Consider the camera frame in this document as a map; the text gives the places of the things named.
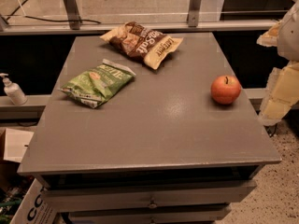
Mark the brown sea salt chip bag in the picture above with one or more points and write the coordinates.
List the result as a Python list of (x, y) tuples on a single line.
[(142, 44)]

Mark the white pump dispenser bottle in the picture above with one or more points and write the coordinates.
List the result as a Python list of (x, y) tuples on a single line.
[(13, 91)]

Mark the white cardboard box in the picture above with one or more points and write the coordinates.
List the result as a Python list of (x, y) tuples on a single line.
[(33, 209)]

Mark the green jalapeno chip bag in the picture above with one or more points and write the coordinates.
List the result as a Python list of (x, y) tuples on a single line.
[(97, 85)]

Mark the brown cardboard box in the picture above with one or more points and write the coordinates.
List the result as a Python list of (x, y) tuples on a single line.
[(13, 144)]

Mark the grey drawer cabinet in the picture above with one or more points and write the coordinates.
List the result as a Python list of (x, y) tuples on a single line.
[(161, 151)]

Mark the red apple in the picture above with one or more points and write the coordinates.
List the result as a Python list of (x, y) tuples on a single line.
[(225, 90)]

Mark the metal railing frame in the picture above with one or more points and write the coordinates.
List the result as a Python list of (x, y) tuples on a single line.
[(93, 17)]

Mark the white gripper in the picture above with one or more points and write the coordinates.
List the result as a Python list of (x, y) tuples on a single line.
[(290, 36)]

